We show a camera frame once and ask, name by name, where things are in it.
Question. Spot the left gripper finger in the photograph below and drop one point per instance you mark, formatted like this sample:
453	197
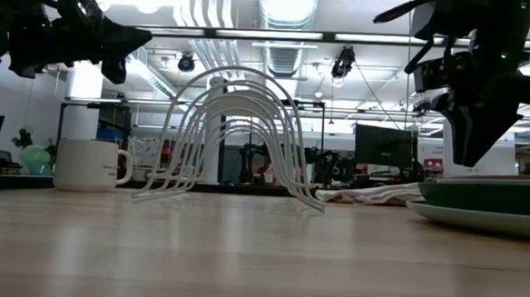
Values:
114	71
125	39

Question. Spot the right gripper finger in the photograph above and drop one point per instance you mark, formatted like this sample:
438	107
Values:
484	132
457	136

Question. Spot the dark green plate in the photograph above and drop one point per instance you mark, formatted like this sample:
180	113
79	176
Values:
494	197

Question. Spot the wide white pillar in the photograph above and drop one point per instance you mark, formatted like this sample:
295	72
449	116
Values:
83	111

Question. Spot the blue storage bin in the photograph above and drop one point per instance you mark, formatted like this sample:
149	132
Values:
109	134

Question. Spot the black ceiling spotlight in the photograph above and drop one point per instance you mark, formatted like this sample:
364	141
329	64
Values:
187	63
343	61

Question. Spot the large black monitor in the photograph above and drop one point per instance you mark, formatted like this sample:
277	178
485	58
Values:
383	148

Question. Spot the white ceramic mug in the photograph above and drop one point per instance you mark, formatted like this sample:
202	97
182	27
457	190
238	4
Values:
87	166

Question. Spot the white folded towel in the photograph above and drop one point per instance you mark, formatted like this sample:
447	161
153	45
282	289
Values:
371	192

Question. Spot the pale green balloons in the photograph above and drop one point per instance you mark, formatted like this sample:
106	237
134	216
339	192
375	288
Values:
35	159

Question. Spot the slim white pillar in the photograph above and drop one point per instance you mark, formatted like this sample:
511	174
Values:
213	155

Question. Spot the black background robot rig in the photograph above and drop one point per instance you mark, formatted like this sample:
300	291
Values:
327	165

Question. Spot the silver ventilation duct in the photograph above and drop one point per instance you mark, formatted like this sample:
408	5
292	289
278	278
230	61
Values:
288	9

